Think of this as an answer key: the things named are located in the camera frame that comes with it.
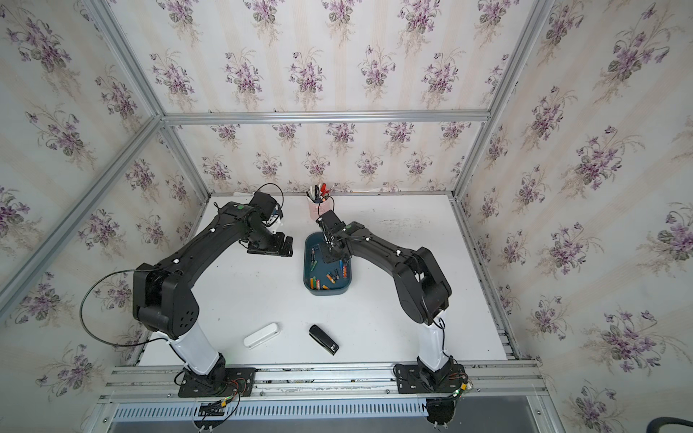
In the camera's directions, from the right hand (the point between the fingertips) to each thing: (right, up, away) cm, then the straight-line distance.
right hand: (332, 254), depth 93 cm
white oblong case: (-20, -22, -14) cm, 33 cm away
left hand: (-16, +1, -7) cm, 17 cm away
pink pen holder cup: (-3, +15, -19) cm, 25 cm away
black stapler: (-3, -22, -14) cm, 27 cm away
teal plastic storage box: (-4, -9, +1) cm, 10 cm away
